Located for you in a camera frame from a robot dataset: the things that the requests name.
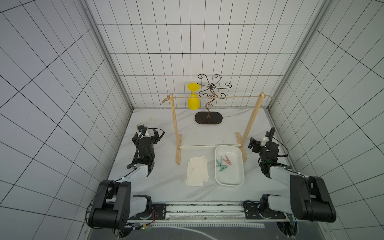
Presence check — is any wooden string rack frame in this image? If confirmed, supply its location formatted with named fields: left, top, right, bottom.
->
left=167, top=92, right=267, bottom=166

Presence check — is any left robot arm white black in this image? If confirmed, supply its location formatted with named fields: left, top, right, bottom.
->
left=85, top=125, right=165, bottom=230

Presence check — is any white plastic tray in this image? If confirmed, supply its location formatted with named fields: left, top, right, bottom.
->
left=215, top=145, right=245, bottom=187

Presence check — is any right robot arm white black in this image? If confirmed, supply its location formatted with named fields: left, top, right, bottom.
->
left=248, top=127, right=337, bottom=223

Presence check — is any pink clothespin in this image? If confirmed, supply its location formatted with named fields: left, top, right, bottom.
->
left=222, top=154, right=232, bottom=166

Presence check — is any white postcard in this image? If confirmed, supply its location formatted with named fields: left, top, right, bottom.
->
left=186, top=163, right=204, bottom=187
left=190, top=157, right=209, bottom=182
left=196, top=162, right=209, bottom=182

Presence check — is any black wire scroll stand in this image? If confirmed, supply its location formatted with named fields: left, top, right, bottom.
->
left=195, top=74, right=232, bottom=125

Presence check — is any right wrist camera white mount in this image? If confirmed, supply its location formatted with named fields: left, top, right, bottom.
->
left=260, top=136, right=269, bottom=147

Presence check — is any teal clothespin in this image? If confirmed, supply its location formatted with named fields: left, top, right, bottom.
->
left=216, top=158, right=223, bottom=168
left=218, top=165, right=228, bottom=172

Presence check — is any aluminium mounting rail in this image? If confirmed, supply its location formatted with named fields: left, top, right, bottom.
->
left=83, top=200, right=328, bottom=230

